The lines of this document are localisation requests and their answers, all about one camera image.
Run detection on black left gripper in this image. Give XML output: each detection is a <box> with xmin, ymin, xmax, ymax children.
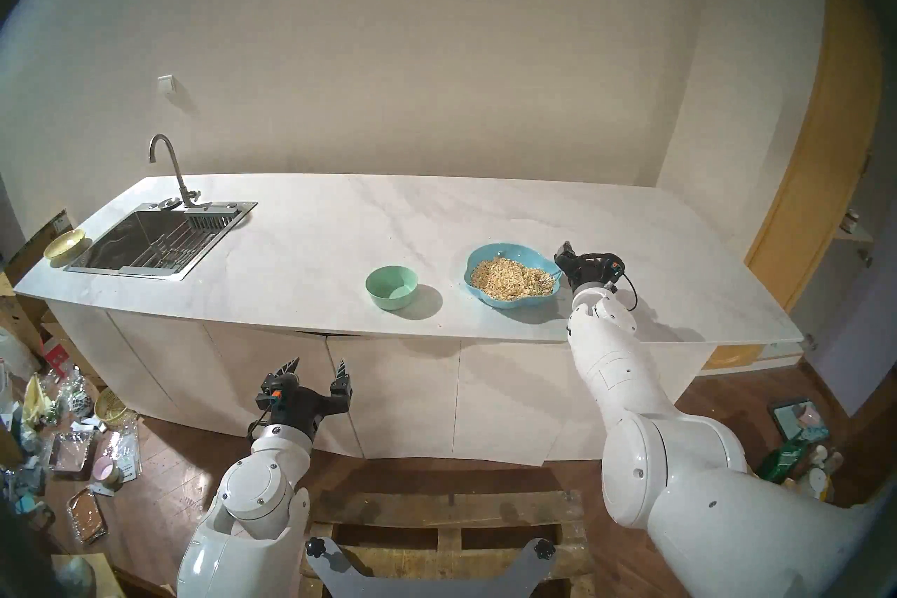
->
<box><xmin>270</xmin><ymin>357</ymin><xmax>352</xmax><ymax>443</ymax></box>

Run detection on steel gooseneck faucet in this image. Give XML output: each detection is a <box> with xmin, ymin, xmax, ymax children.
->
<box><xmin>148</xmin><ymin>134</ymin><xmax>200</xmax><ymax>207</ymax></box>

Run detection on large cereal heap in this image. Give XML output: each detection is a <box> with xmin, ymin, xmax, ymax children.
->
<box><xmin>471</xmin><ymin>257</ymin><xmax>558</xmax><ymax>302</ymax></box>

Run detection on wire sink rack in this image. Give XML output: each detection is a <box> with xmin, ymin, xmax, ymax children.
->
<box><xmin>130</xmin><ymin>232</ymin><xmax>211</xmax><ymax>271</ymax></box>

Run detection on wicker basket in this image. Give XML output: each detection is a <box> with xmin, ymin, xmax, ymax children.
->
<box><xmin>95</xmin><ymin>388</ymin><xmax>134</xmax><ymax>429</ymax></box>

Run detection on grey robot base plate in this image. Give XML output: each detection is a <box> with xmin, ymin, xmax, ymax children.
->
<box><xmin>305</xmin><ymin>537</ymin><xmax>558</xmax><ymax>598</ymax></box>

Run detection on yellow bag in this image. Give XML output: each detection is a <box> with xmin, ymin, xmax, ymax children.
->
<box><xmin>23</xmin><ymin>374</ymin><xmax>53</xmax><ymax>426</ymax></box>

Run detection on plastic tray with food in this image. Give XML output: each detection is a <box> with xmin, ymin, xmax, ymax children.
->
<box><xmin>67</xmin><ymin>488</ymin><xmax>109</xmax><ymax>545</ymax></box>

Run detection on blue scalloped bowl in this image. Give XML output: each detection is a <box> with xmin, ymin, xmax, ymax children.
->
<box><xmin>464</xmin><ymin>243</ymin><xmax>563</xmax><ymax>310</ymax></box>

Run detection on orange wooden door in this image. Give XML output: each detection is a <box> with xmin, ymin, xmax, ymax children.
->
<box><xmin>746</xmin><ymin>0</ymin><xmax>884</xmax><ymax>314</ymax></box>

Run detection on yellow dish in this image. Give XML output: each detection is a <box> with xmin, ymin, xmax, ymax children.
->
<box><xmin>43</xmin><ymin>228</ymin><xmax>87</xmax><ymax>261</ymax></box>

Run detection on stainless steel sink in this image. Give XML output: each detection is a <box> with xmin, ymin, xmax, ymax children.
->
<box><xmin>64</xmin><ymin>201</ymin><xmax>259</xmax><ymax>282</ymax></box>

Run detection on clear plastic tray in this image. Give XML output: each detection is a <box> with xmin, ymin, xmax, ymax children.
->
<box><xmin>49</xmin><ymin>430</ymin><xmax>95</xmax><ymax>478</ymax></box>

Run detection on teal framed tablet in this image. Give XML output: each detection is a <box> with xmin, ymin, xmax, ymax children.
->
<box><xmin>767</xmin><ymin>398</ymin><xmax>829</xmax><ymax>443</ymax></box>

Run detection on wooden pallet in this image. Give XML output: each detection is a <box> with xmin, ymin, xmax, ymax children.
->
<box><xmin>301</xmin><ymin>488</ymin><xmax>596</xmax><ymax>598</ymax></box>

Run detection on white counter cabinet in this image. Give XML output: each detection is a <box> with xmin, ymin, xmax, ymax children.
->
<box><xmin>46</xmin><ymin>299</ymin><xmax>715</xmax><ymax>468</ymax></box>

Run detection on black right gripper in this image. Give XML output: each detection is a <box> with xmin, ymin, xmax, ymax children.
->
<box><xmin>554</xmin><ymin>241</ymin><xmax>603</xmax><ymax>295</ymax></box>

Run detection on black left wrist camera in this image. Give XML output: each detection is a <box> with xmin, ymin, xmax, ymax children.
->
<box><xmin>255</xmin><ymin>374</ymin><xmax>301</xmax><ymax>412</ymax></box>

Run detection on mint green bowl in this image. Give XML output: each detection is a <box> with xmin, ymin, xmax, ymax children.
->
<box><xmin>365</xmin><ymin>265</ymin><xmax>420</xmax><ymax>311</ymax></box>

